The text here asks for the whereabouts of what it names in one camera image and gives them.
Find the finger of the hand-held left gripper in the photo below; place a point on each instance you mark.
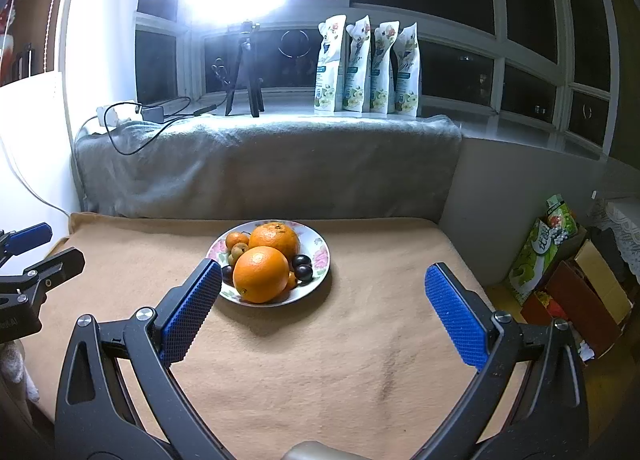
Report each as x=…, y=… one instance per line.
x=30, y=236
x=60, y=265

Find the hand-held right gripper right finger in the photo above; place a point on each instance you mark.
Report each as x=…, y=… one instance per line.
x=457, y=315

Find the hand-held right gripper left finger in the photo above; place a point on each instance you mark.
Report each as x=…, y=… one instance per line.
x=192, y=310

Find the dark plum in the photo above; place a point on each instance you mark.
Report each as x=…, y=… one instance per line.
x=227, y=273
x=303, y=272
x=301, y=259

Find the small yellow-green fruit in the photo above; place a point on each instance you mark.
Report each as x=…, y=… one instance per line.
x=235, y=255

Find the smooth orange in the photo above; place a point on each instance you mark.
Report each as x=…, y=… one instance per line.
x=260, y=274

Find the small orange kumquat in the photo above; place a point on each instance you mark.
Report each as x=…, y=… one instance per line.
x=236, y=239
x=292, y=280

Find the rough-skinned orange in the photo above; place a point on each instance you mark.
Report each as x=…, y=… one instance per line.
x=275, y=237

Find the white floral plate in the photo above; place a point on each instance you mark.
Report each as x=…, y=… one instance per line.
x=315, y=246

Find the green printed package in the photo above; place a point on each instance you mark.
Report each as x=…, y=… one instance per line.
x=530, y=260

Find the white board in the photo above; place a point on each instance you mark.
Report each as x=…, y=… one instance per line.
x=30, y=140

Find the white fuzzy cloth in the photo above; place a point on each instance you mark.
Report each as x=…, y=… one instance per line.
x=15, y=370

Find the red cardboard box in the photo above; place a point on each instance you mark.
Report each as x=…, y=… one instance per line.
x=575, y=300

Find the beige blanket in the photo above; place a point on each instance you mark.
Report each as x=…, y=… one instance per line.
x=325, y=350

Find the white power strip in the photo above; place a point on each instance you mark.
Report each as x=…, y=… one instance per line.
x=112, y=115

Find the tan cardboard box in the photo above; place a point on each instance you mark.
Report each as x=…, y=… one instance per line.
x=600, y=270

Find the grey blanket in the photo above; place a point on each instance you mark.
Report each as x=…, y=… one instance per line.
x=275, y=165

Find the grey power adapter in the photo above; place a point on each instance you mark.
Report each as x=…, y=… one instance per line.
x=152, y=113

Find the white lace cloth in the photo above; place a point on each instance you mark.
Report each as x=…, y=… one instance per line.
x=622, y=212

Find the black scissors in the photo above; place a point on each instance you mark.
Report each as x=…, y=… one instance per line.
x=218, y=71

